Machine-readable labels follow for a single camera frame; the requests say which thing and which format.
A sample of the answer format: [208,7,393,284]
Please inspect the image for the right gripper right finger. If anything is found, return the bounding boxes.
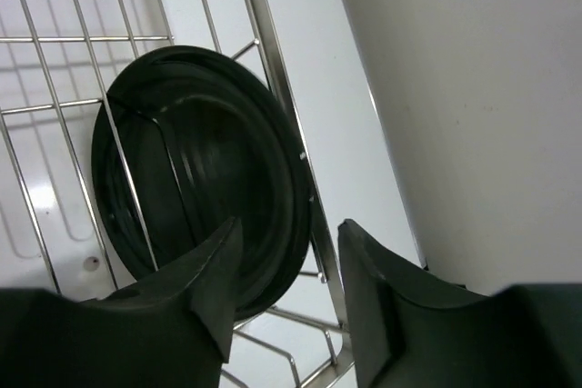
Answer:
[338,219,581,387]

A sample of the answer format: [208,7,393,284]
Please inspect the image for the white drip tray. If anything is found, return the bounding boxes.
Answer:
[0,0,346,388]

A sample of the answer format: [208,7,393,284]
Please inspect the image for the black plate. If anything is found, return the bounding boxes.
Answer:
[91,45,312,320]

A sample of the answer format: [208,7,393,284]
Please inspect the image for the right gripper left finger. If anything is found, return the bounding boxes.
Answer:
[1,218,243,387]

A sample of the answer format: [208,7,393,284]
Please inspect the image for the wire dish rack wooden handles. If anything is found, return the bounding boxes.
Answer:
[0,0,358,388]

